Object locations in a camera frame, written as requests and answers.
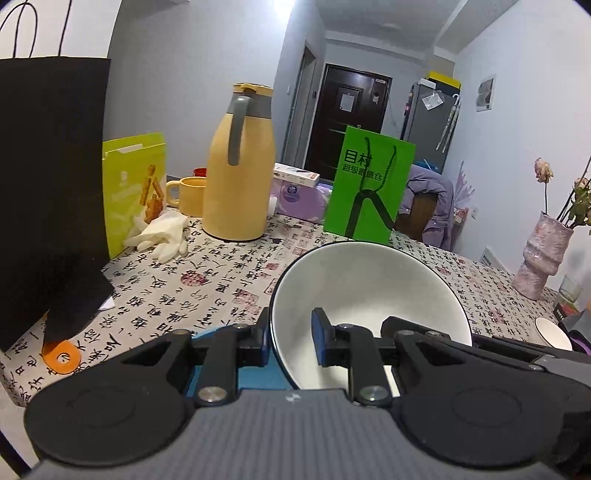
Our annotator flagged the white carton box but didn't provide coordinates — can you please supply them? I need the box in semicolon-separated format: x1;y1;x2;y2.
273;162;321;188

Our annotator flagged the yellow-green snack box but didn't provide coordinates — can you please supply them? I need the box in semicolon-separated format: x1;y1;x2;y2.
102;132;168;260

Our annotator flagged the folded pale umbrella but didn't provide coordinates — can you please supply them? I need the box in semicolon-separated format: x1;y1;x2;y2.
435;92;461;153

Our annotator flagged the wooden chair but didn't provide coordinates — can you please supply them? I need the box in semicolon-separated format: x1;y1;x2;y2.
394;191;439;243

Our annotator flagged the yellow box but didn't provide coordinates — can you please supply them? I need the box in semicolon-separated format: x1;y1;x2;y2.
427;70;462;90

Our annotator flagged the dark entrance door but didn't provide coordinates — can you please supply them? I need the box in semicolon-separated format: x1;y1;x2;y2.
305;63;393;183

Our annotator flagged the grey interior door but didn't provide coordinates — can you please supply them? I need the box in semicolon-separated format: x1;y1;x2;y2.
283;41;319;172

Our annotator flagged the purple tissue pack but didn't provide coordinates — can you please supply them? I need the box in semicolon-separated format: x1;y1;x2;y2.
268;178;333;227

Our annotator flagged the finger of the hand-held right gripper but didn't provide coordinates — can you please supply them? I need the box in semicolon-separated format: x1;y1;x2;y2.
379;315;546;373

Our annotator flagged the yellow thermos jug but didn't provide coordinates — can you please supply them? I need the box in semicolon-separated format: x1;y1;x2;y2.
202;83;277;243

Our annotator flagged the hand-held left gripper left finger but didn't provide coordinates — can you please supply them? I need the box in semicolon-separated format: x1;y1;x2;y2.
120;306;274;409

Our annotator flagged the orange round tag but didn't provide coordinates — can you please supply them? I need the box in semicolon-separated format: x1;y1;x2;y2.
41;339;81;374

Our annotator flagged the black paper bag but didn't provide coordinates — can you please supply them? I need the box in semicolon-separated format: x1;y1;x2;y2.
0;0;115;354

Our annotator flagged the purple jacket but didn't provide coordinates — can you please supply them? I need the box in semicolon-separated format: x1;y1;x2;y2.
394;164;455;252

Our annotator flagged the yellow mug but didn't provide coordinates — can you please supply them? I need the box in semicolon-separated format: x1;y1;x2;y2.
165;176;206;217

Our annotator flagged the wall picture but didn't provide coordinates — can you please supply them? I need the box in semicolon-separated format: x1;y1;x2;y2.
475;74;497;113

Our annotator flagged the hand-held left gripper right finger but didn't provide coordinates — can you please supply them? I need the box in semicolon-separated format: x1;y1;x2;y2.
311;307;463;409

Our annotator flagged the white slatted panel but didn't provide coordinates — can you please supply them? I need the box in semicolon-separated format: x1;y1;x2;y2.
481;247;509;268

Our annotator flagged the clear drinking glass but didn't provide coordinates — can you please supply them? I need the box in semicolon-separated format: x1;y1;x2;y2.
556;274;585;306

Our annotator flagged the grey refrigerator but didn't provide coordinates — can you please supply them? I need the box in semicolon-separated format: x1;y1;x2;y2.
399;78;462;174

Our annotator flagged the pink mottled vase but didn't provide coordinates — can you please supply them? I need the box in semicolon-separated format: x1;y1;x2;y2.
512;211;574;301

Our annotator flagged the green paper bag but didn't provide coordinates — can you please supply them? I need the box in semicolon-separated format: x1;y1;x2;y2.
322;126;416;245

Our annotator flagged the pale purple wall decoration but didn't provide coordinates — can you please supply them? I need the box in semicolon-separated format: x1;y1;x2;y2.
454;161;472;220

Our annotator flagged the white black-rimmed bowl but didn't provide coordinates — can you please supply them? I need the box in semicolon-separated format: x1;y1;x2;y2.
534;316;574;352
270;242;473;391

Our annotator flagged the white rubber glove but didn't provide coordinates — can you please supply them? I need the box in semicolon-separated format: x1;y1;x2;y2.
122;213;189;250
148;235;188;260

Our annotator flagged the blue bowl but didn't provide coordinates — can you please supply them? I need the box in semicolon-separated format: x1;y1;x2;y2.
182;323;298;398

